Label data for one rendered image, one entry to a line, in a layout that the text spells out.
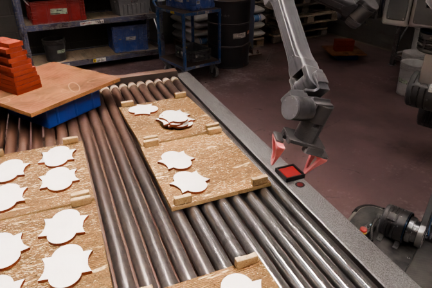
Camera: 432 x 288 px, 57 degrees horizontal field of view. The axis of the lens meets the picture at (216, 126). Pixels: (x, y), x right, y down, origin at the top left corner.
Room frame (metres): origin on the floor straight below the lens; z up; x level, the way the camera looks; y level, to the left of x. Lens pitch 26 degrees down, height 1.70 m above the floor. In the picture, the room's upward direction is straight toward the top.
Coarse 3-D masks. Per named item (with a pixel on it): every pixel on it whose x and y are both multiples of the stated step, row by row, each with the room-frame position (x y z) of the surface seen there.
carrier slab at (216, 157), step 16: (160, 144) 1.36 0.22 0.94; (176, 144) 1.36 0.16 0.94; (192, 144) 1.36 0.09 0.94; (208, 144) 1.36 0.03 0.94; (224, 144) 1.36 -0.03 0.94; (208, 160) 1.24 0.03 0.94; (224, 160) 1.24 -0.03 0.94; (240, 160) 1.24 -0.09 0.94; (160, 176) 1.14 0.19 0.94; (208, 176) 1.14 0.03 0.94; (224, 176) 1.14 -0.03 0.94; (240, 176) 1.14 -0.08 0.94; (256, 176) 1.14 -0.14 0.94; (176, 192) 1.05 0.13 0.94; (208, 192) 1.05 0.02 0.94; (224, 192) 1.05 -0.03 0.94; (240, 192) 1.06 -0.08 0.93; (176, 208) 0.97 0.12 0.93
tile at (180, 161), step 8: (168, 152) 1.28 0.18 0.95; (176, 152) 1.28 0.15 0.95; (160, 160) 1.23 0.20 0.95; (168, 160) 1.23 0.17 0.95; (176, 160) 1.23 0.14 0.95; (184, 160) 1.23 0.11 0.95; (192, 160) 1.24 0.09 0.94; (168, 168) 1.17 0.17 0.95; (176, 168) 1.18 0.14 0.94; (184, 168) 1.18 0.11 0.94
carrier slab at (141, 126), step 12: (120, 108) 1.71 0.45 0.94; (168, 108) 1.71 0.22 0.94; (180, 108) 1.71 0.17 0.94; (192, 108) 1.71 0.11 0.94; (132, 120) 1.58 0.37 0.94; (144, 120) 1.58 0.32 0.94; (204, 120) 1.58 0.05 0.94; (132, 132) 1.49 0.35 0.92; (144, 132) 1.46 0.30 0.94; (156, 132) 1.46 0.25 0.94; (168, 132) 1.46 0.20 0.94; (180, 132) 1.46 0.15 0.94; (192, 132) 1.46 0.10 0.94; (204, 132) 1.47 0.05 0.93
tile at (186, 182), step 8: (176, 176) 1.12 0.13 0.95; (184, 176) 1.12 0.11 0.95; (192, 176) 1.12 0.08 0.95; (200, 176) 1.12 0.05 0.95; (176, 184) 1.07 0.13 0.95; (184, 184) 1.07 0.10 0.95; (192, 184) 1.07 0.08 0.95; (200, 184) 1.07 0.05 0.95; (184, 192) 1.04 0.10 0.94; (192, 192) 1.04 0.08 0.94; (200, 192) 1.04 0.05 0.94
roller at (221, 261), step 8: (120, 88) 2.04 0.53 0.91; (128, 88) 2.06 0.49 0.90; (128, 96) 1.90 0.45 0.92; (184, 208) 1.01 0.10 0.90; (192, 208) 0.98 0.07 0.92; (192, 216) 0.95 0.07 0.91; (200, 216) 0.95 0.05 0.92; (192, 224) 0.94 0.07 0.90; (200, 224) 0.91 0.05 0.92; (208, 224) 0.92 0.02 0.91; (200, 232) 0.89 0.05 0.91; (208, 232) 0.88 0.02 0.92; (208, 240) 0.85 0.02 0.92; (216, 240) 0.85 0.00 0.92; (208, 248) 0.82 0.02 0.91; (216, 248) 0.81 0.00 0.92; (216, 256) 0.79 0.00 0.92; (224, 256) 0.78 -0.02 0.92; (216, 264) 0.77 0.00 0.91; (224, 264) 0.76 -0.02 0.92
